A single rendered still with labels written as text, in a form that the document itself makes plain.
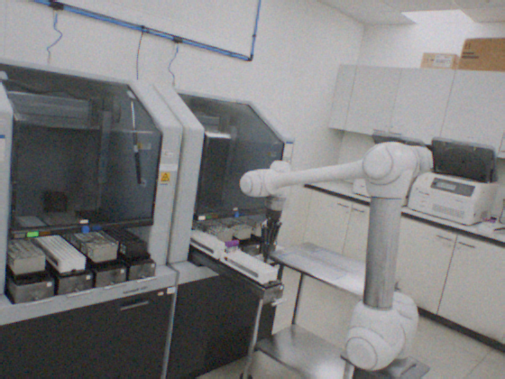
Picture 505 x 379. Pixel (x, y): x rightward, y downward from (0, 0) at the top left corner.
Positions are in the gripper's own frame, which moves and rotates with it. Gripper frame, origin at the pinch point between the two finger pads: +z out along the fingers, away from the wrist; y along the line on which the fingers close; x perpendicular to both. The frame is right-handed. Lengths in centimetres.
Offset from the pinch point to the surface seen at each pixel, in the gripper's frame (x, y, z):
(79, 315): -36, 68, 32
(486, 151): 10, -250, -58
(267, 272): 4.6, 2.5, 8.6
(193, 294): -37, 9, 36
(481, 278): 36, -229, 42
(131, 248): -44, 43, 9
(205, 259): -33.5, 7.0, 15.9
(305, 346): -3, -52, 67
